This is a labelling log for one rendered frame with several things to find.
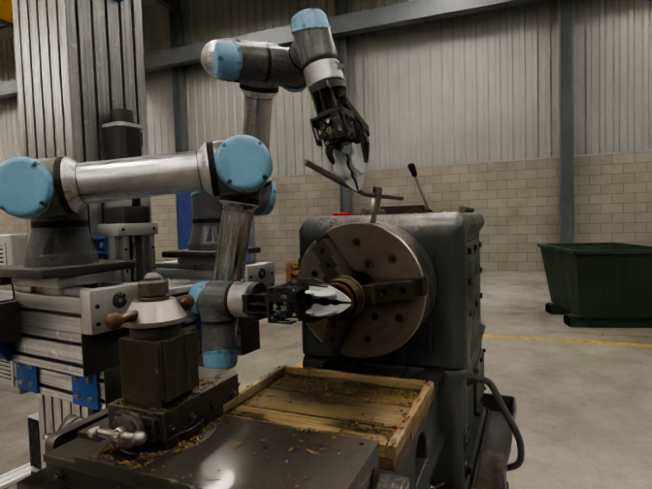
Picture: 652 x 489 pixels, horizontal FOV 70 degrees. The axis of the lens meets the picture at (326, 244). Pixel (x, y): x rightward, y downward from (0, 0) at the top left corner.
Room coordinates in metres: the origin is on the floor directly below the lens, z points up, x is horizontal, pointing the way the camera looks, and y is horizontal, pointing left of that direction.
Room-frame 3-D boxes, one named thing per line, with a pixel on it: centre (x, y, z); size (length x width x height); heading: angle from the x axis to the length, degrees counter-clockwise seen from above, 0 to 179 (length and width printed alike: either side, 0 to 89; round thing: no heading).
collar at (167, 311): (0.60, 0.22, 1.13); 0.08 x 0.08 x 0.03
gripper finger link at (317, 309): (0.91, 0.00, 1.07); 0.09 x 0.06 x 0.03; 65
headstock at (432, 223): (1.49, -0.23, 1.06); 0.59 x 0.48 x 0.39; 156
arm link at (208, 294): (1.02, 0.24, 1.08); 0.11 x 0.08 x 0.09; 65
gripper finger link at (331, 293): (0.91, 0.00, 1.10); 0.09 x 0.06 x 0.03; 65
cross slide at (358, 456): (0.57, 0.17, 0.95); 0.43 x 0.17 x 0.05; 66
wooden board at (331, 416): (0.89, 0.01, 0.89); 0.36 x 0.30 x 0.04; 66
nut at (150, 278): (0.60, 0.22, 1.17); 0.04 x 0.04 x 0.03
